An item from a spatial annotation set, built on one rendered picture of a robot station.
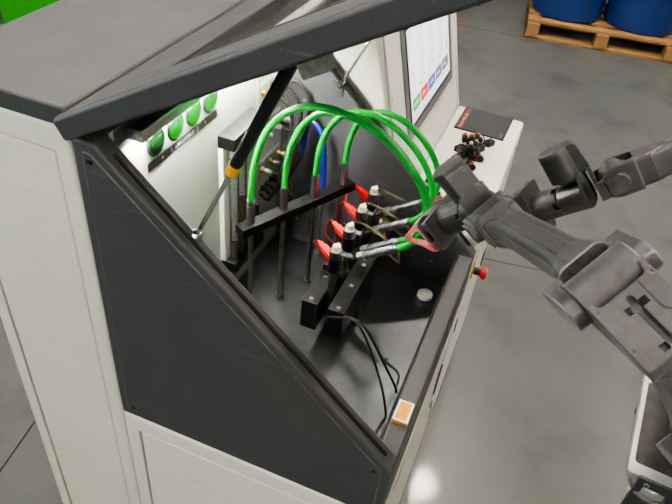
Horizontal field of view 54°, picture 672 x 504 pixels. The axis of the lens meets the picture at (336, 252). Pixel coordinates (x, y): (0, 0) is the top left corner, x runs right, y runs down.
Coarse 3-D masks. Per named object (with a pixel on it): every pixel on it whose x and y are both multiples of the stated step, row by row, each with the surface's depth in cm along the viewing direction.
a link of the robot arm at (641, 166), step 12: (648, 144) 115; (660, 144) 112; (612, 156) 119; (624, 156) 117; (636, 156) 113; (648, 156) 112; (660, 156) 112; (600, 168) 118; (612, 168) 113; (624, 168) 113; (636, 168) 112; (648, 168) 112; (660, 168) 112; (636, 180) 113; (648, 180) 113; (624, 192) 114
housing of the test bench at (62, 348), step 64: (64, 0) 125; (128, 0) 128; (192, 0) 131; (0, 64) 103; (64, 64) 104; (128, 64) 106; (0, 128) 102; (0, 192) 111; (64, 192) 105; (0, 256) 123; (64, 256) 115; (64, 320) 127; (64, 384) 142; (64, 448) 161; (128, 448) 149
